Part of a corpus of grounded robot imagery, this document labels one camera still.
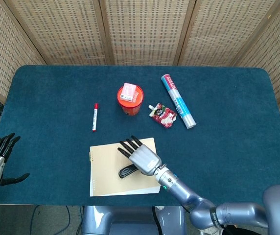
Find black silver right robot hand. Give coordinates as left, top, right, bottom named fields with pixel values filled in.
left=117, top=135, right=162, bottom=176

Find black stapler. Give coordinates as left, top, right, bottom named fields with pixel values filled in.
left=117, top=164, right=139, bottom=180

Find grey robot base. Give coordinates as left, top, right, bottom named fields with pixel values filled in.
left=81, top=205, right=192, bottom=235

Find beige paper folder stack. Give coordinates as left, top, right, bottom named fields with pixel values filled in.
left=89, top=137, right=162, bottom=197

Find red juice spout pouch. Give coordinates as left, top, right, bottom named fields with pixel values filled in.
left=148, top=102, right=178, bottom=129

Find red round canister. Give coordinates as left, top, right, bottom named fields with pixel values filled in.
left=117, top=85, right=145, bottom=116

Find red white marker pen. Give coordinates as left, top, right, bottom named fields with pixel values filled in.
left=92, top=102, right=99, bottom=133

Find plastic bag roll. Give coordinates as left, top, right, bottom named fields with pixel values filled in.
left=161, top=74, right=197, bottom=129

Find small pink card box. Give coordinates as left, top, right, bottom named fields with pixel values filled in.
left=120, top=82, right=138, bottom=102

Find blue carpet table mat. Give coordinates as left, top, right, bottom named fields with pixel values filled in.
left=0, top=65, right=280, bottom=209

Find blue floor cable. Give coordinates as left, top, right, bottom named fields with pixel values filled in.
left=29, top=205, right=72, bottom=235

